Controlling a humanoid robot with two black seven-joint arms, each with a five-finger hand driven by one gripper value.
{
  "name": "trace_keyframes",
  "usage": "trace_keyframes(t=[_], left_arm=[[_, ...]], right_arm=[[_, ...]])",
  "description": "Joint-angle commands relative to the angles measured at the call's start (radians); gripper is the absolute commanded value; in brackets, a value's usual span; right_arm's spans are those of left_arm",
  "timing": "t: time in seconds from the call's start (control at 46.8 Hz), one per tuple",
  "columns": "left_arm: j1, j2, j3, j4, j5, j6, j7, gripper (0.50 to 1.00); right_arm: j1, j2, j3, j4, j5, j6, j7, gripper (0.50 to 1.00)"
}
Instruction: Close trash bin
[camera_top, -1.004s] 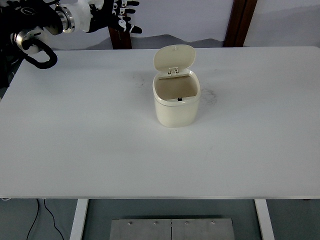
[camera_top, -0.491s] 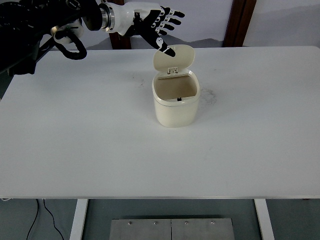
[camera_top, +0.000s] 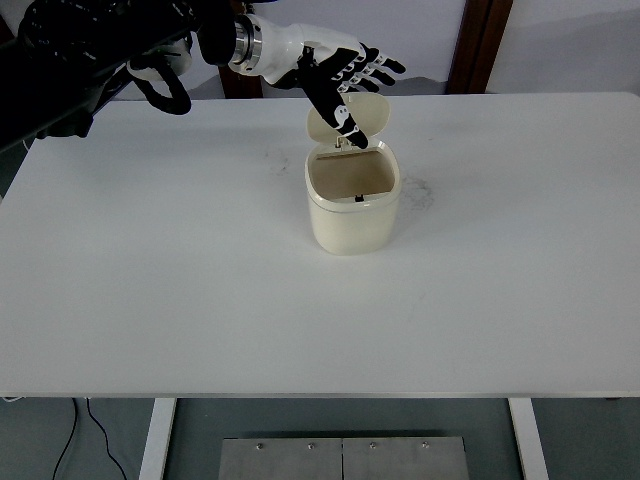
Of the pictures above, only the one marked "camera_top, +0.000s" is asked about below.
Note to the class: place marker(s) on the cream plastic trash bin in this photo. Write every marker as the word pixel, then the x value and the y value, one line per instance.
pixel 352 227

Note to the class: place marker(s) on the white table leg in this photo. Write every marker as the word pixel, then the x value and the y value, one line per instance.
pixel 529 440
pixel 157 440

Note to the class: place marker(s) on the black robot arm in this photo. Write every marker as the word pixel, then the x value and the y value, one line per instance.
pixel 75 60

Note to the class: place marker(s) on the grey metal plate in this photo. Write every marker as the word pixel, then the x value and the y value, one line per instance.
pixel 280 460
pixel 405 460

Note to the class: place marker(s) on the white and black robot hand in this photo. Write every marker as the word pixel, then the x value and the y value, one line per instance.
pixel 285 47

